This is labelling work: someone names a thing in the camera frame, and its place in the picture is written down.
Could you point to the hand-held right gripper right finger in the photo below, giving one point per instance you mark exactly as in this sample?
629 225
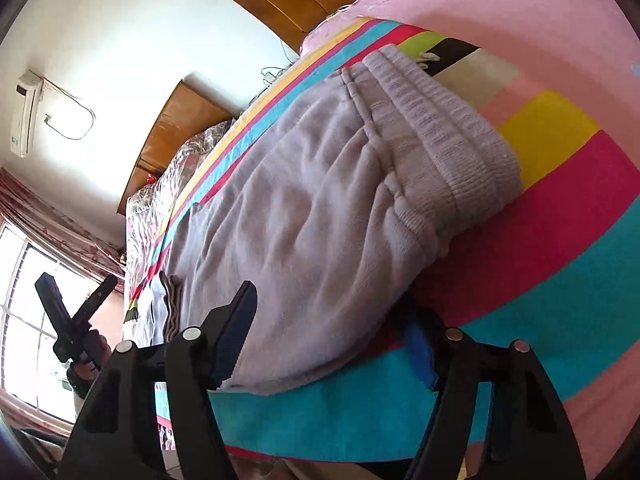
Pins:
420 357

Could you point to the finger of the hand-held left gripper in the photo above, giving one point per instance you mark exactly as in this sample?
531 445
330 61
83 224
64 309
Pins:
97 300

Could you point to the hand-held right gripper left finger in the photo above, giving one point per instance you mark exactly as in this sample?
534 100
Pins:
231 342

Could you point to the lilac sweatshirt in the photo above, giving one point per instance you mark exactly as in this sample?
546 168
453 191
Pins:
310 220

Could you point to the person's left hand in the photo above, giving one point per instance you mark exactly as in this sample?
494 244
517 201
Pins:
100 352

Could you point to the bright window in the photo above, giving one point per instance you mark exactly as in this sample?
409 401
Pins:
25 320

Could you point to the floral pillow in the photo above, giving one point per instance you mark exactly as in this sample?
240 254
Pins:
150 210

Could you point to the red patterned curtain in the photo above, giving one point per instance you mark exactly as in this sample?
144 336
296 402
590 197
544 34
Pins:
45 205

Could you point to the striped colourful blanket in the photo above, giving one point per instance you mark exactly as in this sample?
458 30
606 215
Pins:
550 240

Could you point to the small wooden headboard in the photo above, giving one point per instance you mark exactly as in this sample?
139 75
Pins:
170 130

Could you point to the white air conditioner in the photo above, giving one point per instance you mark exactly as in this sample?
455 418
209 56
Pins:
25 115

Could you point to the pink bed sheet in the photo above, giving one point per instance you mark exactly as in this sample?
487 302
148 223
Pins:
500 5

